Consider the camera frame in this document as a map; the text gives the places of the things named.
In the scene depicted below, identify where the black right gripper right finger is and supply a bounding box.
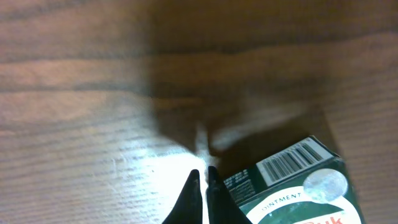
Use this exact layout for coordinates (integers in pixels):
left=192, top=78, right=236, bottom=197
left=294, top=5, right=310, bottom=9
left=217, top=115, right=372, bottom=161
left=206, top=166, right=252, bottom=224

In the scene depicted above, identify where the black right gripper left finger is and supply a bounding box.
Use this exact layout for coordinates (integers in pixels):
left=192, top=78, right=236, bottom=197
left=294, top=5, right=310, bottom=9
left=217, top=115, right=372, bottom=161
left=162, top=169, right=203, bottom=224

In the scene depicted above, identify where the Zam-Buk ointment tin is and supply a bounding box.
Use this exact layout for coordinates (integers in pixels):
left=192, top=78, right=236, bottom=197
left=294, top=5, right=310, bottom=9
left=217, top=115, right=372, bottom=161
left=224, top=136, right=365, bottom=224

